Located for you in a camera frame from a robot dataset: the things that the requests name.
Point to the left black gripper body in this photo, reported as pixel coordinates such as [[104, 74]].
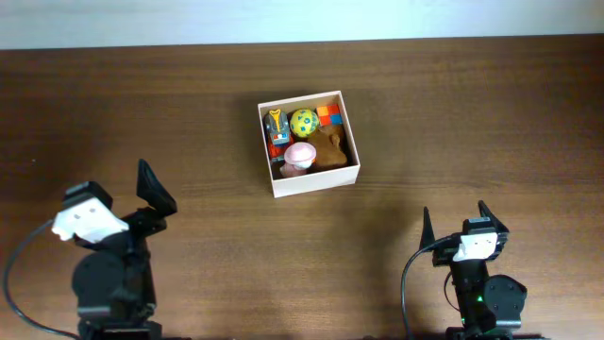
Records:
[[145, 222]]

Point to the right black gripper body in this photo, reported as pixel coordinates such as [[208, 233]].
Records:
[[444, 254]]

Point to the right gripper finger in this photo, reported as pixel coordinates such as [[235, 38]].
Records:
[[493, 224], [427, 236]]

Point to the brown plush toy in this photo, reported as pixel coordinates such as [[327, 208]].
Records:
[[328, 142]]

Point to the red grey toy truck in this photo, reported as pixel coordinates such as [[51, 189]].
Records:
[[278, 134]]

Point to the pink white duck toy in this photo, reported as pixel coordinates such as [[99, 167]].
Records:
[[298, 158]]

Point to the colourful puzzle cube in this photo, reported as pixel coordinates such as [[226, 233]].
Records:
[[329, 115]]

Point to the yellow ball with blue marks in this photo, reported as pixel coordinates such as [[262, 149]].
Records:
[[304, 122]]

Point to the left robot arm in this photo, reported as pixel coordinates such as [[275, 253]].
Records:
[[114, 284]]

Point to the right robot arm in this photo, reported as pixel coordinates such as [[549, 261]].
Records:
[[490, 307]]

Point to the white open cardboard box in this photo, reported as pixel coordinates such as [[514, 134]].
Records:
[[312, 181]]

